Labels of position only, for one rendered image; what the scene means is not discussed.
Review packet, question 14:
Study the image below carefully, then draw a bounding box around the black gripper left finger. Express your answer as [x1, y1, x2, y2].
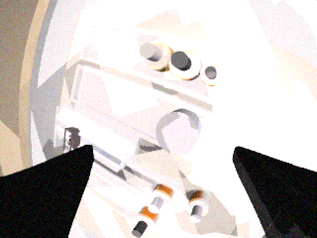
[0, 144, 94, 238]

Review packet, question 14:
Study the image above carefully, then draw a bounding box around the small glass jar with orange label and black cap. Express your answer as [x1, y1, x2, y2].
[169, 48, 203, 82]
[131, 205, 159, 238]

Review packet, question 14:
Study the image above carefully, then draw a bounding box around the yellow jar with white lid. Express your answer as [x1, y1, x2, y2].
[139, 41, 174, 72]

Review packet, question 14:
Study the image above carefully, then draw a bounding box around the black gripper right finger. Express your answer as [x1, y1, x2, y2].
[231, 146, 317, 238]

